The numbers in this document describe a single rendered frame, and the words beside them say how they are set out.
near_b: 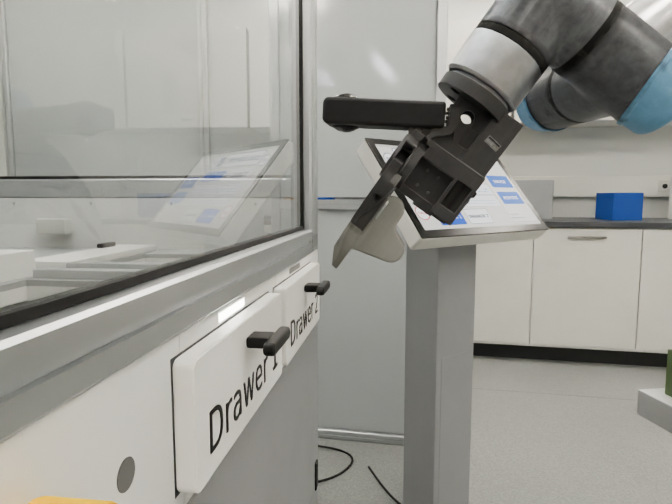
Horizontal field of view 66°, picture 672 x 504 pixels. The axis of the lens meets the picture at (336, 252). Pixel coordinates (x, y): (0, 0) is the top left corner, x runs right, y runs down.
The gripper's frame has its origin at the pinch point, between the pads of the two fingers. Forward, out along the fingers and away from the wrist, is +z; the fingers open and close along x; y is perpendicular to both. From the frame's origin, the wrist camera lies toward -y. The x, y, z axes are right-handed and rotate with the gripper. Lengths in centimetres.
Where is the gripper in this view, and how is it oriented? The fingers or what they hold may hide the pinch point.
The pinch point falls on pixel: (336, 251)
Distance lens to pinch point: 51.8
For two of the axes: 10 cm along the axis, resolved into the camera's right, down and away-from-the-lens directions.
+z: -5.8, 8.0, 1.6
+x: 1.3, -1.0, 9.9
